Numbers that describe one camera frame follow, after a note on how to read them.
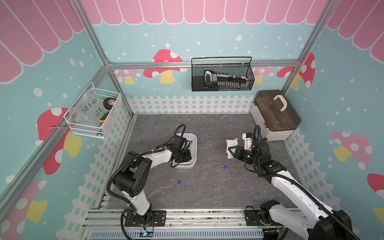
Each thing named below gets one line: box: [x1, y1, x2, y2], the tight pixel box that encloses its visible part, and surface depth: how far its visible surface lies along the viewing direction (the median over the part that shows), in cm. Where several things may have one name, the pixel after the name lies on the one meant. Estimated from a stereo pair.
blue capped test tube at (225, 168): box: [215, 165, 228, 190], surface depth 89 cm
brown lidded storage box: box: [250, 89, 302, 142], surface depth 101 cm
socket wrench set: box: [204, 70, 250, 89], surface depth 91 cm
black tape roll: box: [103, 97, 117, 110], surface depth 82 cm
